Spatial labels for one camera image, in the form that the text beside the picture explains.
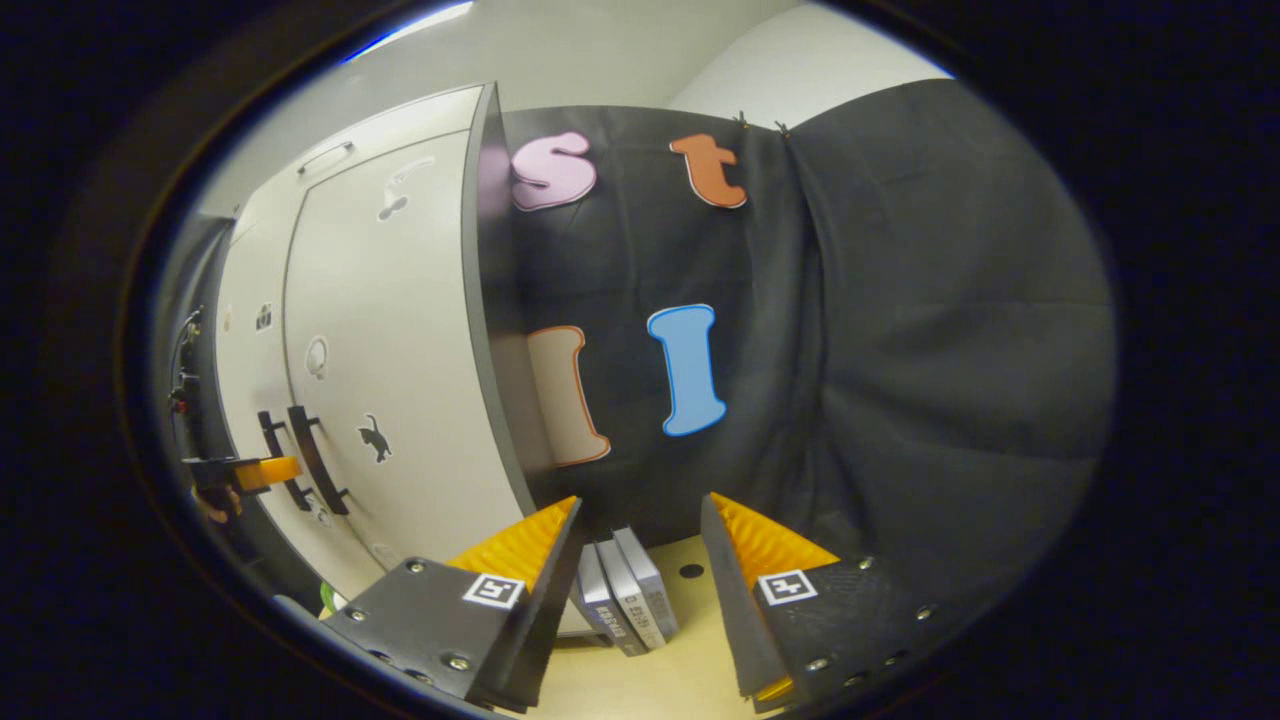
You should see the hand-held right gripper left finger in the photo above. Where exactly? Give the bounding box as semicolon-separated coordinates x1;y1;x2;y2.
321;495;585;715

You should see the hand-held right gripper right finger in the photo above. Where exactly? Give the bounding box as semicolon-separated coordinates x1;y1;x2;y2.
699;492;966;714

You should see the white cabinet door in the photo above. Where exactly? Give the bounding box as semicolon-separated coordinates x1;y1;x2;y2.
282;129;538;603
214;222;346;591

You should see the white grey shoe cabinet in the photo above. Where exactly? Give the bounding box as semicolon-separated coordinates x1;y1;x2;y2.
214;81;593;643

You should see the white cabinet drawer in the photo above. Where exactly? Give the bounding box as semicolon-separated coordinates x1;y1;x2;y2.
233;84;493;213

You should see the grey book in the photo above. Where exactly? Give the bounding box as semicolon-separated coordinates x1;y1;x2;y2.
574;543;641;659
596;538;669;653
612;526;682;641

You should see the black left door handle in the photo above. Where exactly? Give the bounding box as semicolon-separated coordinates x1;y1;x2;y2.
257;409;312;512

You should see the black door handle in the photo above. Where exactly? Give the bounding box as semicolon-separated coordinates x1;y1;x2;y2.
287;404;352;517
257;409;312;512

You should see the black right door handle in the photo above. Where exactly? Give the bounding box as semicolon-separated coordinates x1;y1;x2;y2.
287;404;352;517

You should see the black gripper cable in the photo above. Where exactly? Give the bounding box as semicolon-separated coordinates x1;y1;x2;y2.
167;304;207;403

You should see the metal drawer handle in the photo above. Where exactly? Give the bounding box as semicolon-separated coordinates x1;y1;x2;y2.
296;140;357;177

